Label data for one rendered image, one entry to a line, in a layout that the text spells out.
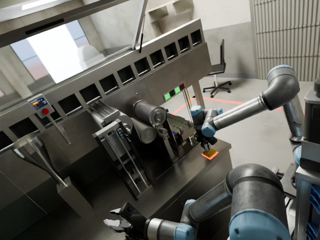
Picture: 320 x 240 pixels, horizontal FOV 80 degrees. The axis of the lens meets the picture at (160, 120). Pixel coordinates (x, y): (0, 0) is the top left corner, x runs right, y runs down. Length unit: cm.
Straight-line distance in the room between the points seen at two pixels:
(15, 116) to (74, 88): 38
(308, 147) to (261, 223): 38
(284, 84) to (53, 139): 136
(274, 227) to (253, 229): 4
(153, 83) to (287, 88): 101
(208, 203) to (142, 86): 110
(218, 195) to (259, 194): 20
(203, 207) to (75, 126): 103
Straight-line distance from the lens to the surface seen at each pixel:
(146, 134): 130
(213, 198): 70
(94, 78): 143
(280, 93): 95
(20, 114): 142
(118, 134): 107
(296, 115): 117
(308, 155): 80
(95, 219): 144
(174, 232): 73
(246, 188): 52
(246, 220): 48
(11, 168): 154
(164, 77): 168
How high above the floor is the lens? 188
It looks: 30 degrees down
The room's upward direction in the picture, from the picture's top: 22 degrees counter-clockwise
